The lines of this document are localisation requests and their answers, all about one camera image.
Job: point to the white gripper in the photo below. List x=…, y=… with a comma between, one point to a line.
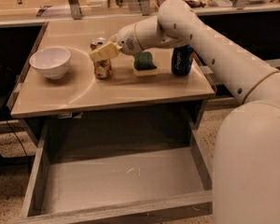
x=126, y=41

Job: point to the orange soda can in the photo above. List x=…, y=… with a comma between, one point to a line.
x=102, y=69

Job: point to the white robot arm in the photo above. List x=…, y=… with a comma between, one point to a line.
x=246, y=163

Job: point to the counter cabinet with beige top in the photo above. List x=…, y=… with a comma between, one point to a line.
x=79, y=90

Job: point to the blue Pepsi can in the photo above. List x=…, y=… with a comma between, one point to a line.
x=181, y=60

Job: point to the grey open drawer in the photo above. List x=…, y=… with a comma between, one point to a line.
x=135, y=167

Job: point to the green yellow sponge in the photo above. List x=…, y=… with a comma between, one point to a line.
x=143, y=65

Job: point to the white bowl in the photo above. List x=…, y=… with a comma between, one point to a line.
x=52, y=62

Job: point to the grey metal post left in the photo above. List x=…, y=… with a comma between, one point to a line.
x=75, y=9

